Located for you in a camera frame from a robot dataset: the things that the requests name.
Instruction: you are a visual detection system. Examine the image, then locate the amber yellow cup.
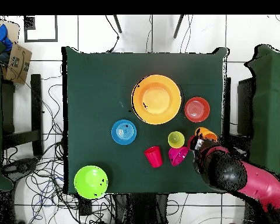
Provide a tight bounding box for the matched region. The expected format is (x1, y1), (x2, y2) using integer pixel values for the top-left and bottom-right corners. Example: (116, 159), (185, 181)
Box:
(194, 127), (212, 141)

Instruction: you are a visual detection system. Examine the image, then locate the magenta bowl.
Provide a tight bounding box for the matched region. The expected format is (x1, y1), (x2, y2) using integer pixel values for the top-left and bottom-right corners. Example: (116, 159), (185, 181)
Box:
(168, 146), (189, 167)

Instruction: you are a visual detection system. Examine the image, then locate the orange cup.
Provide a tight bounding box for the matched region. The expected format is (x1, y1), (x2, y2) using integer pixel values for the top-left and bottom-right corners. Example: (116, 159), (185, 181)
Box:
(205, 130), (219, 142)

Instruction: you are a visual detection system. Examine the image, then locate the red cup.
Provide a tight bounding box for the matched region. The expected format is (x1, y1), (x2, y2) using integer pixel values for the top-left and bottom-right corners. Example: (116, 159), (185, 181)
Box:
(143, 146), (163, 169)

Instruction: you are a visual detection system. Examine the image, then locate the large yellow bowl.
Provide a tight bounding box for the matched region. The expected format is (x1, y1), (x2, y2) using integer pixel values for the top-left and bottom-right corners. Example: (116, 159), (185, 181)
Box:
(131, 74), (183, 125)

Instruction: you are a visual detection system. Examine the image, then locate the flat-bottomed blue bowl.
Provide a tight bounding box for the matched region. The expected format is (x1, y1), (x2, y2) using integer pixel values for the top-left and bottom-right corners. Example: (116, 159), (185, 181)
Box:
(111, 119), (138, 146)

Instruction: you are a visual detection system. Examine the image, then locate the green bowl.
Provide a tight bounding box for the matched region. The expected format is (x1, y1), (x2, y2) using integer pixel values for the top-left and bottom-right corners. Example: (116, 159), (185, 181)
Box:
(73, 165), (109, 200)

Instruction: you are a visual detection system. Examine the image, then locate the pale yellow cup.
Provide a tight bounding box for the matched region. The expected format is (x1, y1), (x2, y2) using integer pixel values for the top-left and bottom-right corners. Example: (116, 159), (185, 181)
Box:
(167, 131), (186, 149)

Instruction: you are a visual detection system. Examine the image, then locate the orange bowl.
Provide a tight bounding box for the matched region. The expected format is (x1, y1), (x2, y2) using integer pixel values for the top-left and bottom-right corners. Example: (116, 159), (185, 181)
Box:
(184, 96), (211, 124)

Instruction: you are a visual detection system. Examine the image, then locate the dark green tablecloth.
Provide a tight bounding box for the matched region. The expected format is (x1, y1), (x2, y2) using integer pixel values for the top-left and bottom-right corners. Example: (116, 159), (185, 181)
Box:
(61, 46), (229, 195)

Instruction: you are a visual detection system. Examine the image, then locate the cardboard box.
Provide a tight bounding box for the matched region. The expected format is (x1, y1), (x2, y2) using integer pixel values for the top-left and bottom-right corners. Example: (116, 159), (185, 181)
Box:
(2, 43), (33, 85)

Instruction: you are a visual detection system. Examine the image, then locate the blue cloth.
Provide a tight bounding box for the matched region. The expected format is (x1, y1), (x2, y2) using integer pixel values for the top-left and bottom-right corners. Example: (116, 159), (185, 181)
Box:
(0, 24), (13, 52)

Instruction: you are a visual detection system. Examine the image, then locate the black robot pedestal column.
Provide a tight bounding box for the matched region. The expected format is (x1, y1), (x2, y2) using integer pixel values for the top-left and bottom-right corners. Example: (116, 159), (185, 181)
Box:
(114, 193), (169, 224)

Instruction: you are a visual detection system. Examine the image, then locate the black tripod cable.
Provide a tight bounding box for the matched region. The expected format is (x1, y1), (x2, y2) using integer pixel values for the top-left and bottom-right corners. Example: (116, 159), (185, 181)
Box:
(104, 15), (120, 53)

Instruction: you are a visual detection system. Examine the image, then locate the tangle of black cables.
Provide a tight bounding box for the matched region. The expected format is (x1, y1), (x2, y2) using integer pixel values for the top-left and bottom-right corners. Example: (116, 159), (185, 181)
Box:
(2, 69), (113, 224)

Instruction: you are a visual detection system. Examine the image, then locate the black stool frame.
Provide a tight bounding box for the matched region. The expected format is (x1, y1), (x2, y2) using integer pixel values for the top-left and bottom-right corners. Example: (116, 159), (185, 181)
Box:
(1, 73), (44, 157)

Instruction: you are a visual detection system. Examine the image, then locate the black pedestal foot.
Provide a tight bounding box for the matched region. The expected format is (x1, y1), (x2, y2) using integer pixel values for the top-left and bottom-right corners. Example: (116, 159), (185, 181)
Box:
(1, 158), (39, 181)

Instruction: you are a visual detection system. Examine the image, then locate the grey square frame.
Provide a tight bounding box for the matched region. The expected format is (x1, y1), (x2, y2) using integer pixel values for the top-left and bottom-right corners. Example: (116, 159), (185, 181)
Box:
(23, 15), (58, 43)

